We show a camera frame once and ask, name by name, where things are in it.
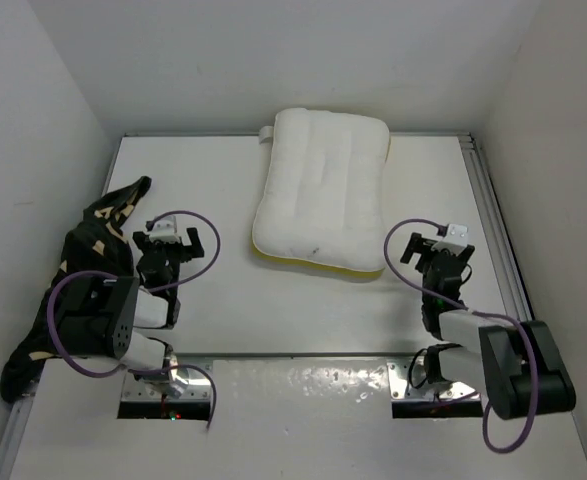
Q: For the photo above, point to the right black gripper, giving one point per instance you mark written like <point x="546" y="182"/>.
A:
<point x="414" y="246"/>

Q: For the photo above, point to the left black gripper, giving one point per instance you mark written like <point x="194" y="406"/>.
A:
<point x="144" y="243"/>

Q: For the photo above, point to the black pillowcase with beige flowers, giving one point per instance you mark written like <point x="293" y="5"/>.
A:
<point x="96" y="243"/>

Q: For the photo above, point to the white pillow with yellow edge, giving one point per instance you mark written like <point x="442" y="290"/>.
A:
<point x="322" y="199"/>

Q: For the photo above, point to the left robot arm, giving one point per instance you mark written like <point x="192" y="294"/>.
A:
<point x="101" y="325"/>

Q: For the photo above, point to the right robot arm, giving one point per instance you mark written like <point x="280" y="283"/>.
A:
<point x="506" y="363"/>

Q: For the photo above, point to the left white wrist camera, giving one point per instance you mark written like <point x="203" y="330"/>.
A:
<point x="163" y="230"/>

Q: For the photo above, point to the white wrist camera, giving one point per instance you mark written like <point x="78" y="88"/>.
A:
<point x="454" y="239"/>
<point x="163" y="230"/>

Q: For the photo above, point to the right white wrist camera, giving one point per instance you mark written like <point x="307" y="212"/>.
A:
<point x="454" y="239"/>

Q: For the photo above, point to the aluminium table frame rail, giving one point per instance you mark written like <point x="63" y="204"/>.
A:
<point x="509" y="279"/>

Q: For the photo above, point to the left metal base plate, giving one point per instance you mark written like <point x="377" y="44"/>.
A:
<point x="179" y="386"/>

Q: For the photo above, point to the metal base plate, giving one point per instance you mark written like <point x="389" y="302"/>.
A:
<point x="415" y="389"/>
<point x="179" y="386"/>

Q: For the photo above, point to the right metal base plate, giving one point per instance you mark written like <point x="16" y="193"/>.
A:
<point x="415" y="389"/>

